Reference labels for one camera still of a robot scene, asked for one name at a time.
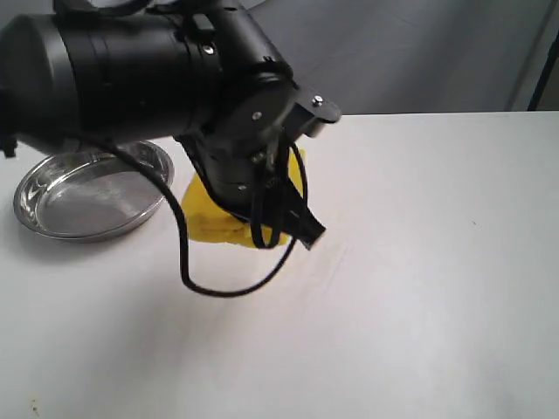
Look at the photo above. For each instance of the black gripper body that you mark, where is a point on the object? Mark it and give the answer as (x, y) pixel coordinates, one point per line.
(236, 170)

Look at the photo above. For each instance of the yellow sponge block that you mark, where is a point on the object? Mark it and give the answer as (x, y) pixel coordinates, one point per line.
(205, 218)

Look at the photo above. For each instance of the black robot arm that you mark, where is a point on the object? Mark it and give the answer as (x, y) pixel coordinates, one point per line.
(201, 72)

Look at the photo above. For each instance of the round stainless steel dish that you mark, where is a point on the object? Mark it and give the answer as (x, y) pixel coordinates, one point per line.
(84, 197)

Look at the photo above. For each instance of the grey backdrop cloth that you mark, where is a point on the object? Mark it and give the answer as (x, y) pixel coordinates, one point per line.
(372, 57)

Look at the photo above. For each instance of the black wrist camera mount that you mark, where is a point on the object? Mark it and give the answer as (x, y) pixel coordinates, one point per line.
(311, 112)

